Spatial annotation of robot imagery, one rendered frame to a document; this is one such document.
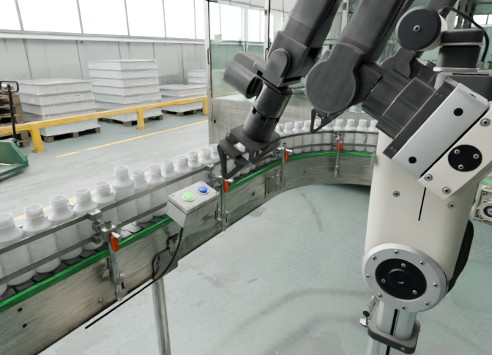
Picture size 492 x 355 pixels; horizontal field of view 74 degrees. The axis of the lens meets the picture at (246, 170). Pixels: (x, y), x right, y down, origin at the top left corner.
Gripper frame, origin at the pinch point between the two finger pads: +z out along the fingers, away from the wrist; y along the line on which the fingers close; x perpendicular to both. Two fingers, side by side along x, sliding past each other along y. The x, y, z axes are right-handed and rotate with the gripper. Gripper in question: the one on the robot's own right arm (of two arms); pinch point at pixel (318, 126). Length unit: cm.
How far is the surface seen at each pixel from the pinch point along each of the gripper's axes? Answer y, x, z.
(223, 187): 12.5, -15.3, 33.9
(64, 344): 43, -47, 168
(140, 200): 40, -27, 35
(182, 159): 21.3, -29.7, 28.1
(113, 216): 50, -27, 35
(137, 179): 39, -31, 30
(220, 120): -259, -164, 181
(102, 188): 51, -32, 28
